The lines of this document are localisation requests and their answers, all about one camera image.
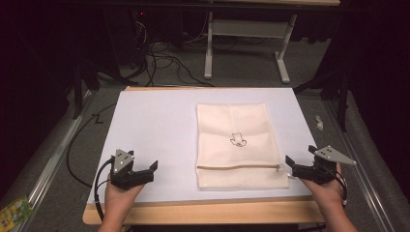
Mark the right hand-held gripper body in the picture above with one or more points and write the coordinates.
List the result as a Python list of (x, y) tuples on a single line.
[(319, 167)]

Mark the white table sheet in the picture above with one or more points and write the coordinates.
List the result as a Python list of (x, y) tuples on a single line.
[(161, 129)]

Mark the cream mesh zipper bag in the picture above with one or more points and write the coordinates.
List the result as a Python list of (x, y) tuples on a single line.
[(235, 129)]

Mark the small white plastic scrap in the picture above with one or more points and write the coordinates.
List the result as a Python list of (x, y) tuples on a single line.
[(319, 122)]

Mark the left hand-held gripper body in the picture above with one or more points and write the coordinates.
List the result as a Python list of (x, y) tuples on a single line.
[(124, 175)]

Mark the yellow green packet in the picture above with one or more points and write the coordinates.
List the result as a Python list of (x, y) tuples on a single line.
[(14, 213)]

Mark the black metal stand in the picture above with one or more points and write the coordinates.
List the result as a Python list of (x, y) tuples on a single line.
[(80, 83), (338, 93)]

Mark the aluminium floor rail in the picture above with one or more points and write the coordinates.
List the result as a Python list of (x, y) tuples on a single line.
[(357, 154), (54, 154)]

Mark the person's right hand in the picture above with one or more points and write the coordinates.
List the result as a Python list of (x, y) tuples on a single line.
[(324, 193)]

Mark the white metal desk frame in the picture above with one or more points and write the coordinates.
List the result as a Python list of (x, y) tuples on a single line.
[(248, 29)]

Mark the person's left hand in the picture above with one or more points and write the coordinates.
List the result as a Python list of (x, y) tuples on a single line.
[(121, 199)]

